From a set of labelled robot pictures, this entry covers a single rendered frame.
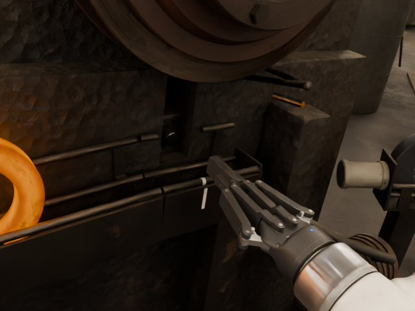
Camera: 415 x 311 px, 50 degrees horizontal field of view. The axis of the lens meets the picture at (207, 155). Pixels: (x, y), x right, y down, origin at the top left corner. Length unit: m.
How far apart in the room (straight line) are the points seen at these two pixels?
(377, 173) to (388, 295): 0.47
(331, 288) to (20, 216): 0.40
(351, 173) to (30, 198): 0.60
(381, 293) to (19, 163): 0.44
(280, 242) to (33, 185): 0.33
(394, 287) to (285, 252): 0.13
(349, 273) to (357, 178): 0.44
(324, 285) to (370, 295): 0.05
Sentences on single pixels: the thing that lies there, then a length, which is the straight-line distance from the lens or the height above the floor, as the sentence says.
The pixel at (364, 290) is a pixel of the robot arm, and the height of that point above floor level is 0.76.
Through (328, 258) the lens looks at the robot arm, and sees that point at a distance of 0.53.
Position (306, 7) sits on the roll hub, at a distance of 0.60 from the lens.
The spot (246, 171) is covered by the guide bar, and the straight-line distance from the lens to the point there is 0.77.
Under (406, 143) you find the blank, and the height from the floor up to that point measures 0.75.
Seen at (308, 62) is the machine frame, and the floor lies 0.87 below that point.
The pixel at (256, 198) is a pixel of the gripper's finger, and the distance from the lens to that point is 0.64.
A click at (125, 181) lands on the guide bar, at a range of 0.72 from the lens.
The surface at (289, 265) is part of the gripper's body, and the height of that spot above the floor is 0.73.
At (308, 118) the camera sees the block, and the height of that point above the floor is 0.80.
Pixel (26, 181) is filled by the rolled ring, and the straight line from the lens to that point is 0.61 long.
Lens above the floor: 1.08
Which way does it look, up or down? 27 degrees down
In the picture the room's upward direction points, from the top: 9 degrees clockwise
